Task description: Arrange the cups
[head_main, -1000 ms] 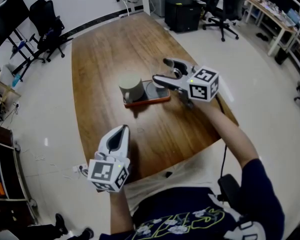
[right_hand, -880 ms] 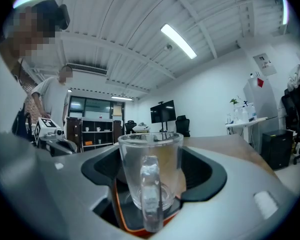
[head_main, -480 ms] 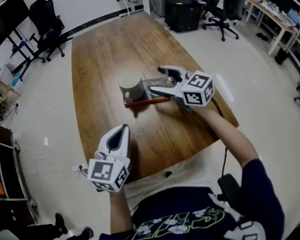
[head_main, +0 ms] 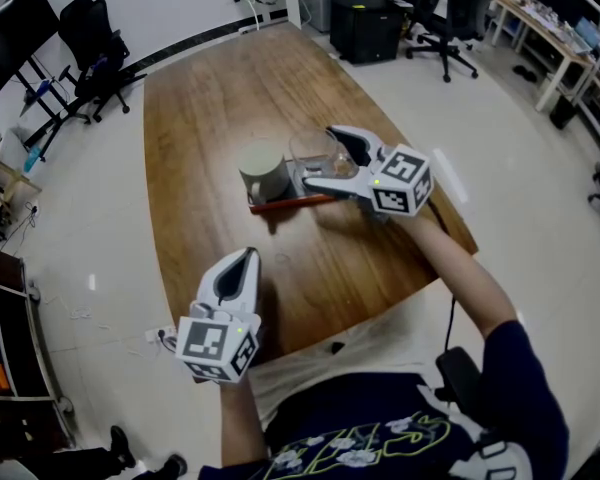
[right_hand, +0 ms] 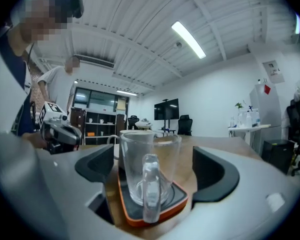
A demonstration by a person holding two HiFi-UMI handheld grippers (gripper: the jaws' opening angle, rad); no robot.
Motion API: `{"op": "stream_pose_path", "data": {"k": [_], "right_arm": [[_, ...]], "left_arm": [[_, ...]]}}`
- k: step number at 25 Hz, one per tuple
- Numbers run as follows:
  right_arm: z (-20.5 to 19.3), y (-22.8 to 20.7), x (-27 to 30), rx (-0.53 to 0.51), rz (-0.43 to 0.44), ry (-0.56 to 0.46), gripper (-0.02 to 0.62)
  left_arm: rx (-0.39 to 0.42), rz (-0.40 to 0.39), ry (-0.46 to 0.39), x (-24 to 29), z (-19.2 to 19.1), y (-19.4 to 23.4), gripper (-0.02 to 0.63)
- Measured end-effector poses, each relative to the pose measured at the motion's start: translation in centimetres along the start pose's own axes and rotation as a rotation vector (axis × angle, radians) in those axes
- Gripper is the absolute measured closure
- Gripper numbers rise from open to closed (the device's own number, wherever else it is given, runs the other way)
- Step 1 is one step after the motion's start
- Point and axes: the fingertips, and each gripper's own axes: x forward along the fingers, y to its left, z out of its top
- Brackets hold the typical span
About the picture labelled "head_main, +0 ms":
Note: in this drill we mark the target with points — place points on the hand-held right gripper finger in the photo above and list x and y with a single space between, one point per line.
362 140
335 186

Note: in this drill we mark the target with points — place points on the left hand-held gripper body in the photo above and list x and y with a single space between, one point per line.
205 343

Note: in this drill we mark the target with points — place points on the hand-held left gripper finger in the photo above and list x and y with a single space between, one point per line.
210 283
254 283

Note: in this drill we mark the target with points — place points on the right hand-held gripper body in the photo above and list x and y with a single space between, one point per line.
400 178

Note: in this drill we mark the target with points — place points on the clear glass mug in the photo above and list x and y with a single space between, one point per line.
315 150

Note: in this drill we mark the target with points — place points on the grey ceramic mug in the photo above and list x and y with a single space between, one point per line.
262 168

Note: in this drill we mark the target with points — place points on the person's left forearm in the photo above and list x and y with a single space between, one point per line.
242 428

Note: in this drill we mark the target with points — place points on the person's right forearm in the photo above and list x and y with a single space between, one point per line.
455 273

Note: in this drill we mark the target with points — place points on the white power strip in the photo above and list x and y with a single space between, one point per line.
160 337

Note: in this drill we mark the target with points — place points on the orange tray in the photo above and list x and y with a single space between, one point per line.
290 204

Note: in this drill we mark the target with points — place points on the person's beige trousers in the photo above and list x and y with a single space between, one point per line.
330 363

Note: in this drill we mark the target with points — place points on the black cabinet box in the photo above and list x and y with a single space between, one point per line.
365 28

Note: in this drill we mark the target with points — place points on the black shoe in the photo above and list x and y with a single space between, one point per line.
122 445
175 465

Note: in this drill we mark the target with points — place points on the person's navy and white shirt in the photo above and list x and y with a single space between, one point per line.
380 403

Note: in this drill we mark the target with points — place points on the black waste bin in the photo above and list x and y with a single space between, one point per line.
563 113

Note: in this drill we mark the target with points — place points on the wooden workbench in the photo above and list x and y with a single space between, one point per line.
545 43

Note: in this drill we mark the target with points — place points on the dark open shelf unit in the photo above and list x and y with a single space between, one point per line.
10 268

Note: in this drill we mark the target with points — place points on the black chair armrest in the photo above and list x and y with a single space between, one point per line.
460 378

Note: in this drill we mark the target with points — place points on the black television stand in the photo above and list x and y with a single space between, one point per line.
50 113

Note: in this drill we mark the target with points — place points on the black television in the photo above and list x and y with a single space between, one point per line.
10 43

